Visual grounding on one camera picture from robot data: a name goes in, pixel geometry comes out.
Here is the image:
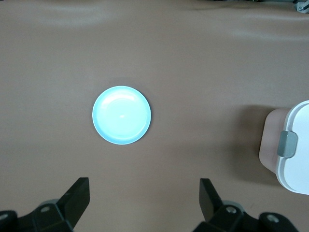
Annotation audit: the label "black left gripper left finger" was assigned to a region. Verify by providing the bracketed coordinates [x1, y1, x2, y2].
[0, 177, 90, 232]

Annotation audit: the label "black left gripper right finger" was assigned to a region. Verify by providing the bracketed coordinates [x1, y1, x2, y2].
[193, 178, 296, 232]

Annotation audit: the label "white lidded box grey clips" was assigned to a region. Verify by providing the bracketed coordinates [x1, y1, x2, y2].
[258, 100, 309, 195]

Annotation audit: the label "light blue round plate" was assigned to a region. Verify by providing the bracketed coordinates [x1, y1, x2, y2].
[92, 85, 153, 145]

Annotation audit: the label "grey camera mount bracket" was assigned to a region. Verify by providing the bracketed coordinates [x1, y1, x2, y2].
[293, 0, 309, 13]

